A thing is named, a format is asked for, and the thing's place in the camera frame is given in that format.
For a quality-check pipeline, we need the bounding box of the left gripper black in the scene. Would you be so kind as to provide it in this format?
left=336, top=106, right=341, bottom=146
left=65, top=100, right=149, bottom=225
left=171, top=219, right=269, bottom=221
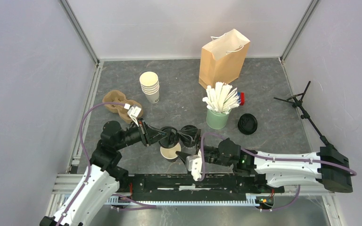
left=115, top=117, right=168, bottom=150

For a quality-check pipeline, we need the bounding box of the stack of white paper cups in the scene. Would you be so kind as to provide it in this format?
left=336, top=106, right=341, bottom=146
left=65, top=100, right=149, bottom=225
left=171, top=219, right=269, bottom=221
left=139, top=72, right=160, bottom=104

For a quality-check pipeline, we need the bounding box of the black plastic cup lid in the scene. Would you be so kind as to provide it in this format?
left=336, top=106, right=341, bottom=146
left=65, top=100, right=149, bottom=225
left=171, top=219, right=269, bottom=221
left=178, top=125, right=198, bottom=140
left=159, top=126, right=180, bottom=148

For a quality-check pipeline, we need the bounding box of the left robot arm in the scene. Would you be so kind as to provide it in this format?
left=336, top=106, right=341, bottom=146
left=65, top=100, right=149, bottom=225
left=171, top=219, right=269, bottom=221
left=40, top=119, right=169, bottom=226

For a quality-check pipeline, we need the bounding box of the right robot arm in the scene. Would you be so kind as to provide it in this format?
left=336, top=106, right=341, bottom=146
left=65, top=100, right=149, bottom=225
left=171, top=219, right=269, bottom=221
left=176, top=135, right=356, bottom=193

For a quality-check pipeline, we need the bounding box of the brown paper takeout bag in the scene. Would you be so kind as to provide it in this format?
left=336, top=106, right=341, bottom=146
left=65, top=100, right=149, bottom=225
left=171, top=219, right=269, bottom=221
left=198, top=29, right=250, bottom=89

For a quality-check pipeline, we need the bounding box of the green straw holder cup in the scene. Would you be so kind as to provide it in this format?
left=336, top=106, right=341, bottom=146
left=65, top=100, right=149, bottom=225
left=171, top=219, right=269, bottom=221
left=206, top=109, right=231, bottom=129

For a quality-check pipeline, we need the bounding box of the pulp cup carrier tray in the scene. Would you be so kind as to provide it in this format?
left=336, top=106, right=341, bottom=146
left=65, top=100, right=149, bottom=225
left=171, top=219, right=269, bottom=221
left=118, top=100, right=143, bottom=124

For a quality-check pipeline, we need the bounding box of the stack of pulp cup carriers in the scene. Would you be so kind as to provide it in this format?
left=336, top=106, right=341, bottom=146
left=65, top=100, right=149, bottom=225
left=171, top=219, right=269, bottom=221
left=102, top=90, right=126, bottom=113

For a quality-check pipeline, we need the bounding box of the bundle of wrapped paper straws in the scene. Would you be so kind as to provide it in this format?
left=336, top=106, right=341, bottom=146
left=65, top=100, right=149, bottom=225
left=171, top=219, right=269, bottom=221
left=202, top=82, right=240, bottom=113

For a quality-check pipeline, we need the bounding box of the stack of black lids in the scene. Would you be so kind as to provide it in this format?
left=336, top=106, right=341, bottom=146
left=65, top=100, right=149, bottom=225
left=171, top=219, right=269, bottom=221
left=237, top=113, right=258, bottom=135

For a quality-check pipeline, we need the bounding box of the red and blue small box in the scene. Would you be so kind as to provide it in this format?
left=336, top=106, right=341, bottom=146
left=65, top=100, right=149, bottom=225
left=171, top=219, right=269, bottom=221
left=238, top=92, right=245, bottom=106

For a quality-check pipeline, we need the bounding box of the silver microphone on tripod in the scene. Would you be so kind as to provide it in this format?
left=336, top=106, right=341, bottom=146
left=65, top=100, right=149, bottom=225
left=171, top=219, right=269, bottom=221
left=274, top=81, right=337, bottom=151

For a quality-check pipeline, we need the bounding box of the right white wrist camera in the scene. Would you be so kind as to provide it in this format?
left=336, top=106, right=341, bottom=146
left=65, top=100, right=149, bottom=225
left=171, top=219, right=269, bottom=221
left=185, top=150, right=202, bottom=181

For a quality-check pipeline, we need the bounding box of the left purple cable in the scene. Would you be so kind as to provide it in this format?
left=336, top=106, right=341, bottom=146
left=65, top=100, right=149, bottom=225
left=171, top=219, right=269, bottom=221
left=54, top=102, right=157, bottom=226

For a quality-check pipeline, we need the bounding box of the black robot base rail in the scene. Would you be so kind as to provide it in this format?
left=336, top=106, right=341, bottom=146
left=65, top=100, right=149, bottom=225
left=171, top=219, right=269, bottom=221
left=117, top=173, right=285, bottom=202

